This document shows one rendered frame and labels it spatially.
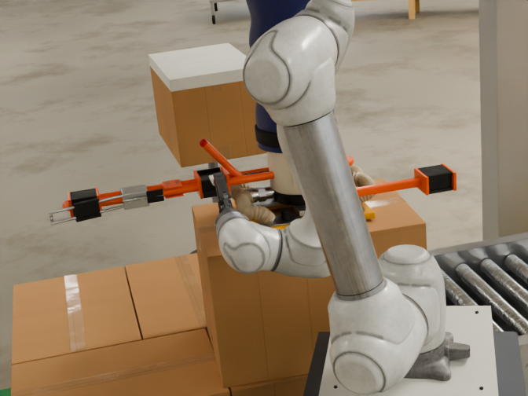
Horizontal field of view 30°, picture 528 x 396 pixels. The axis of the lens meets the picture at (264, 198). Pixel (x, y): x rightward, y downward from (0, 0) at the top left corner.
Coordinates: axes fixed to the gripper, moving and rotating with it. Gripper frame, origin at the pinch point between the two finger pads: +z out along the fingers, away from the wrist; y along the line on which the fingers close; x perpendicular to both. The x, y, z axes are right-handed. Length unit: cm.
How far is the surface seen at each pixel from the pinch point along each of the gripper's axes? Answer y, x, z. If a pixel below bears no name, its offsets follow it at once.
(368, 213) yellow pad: 10.8, 40.8, 0.3
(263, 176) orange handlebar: -0.9, 15.0, 11.3
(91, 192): -3.4, -31.9, 14.1
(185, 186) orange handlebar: -1.6, -6.7, 11.6
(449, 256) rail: 49, 82, 44
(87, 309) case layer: 52, -39, 62
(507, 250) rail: 51, 103, 45
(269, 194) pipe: 5.1, 16.3, 12.7
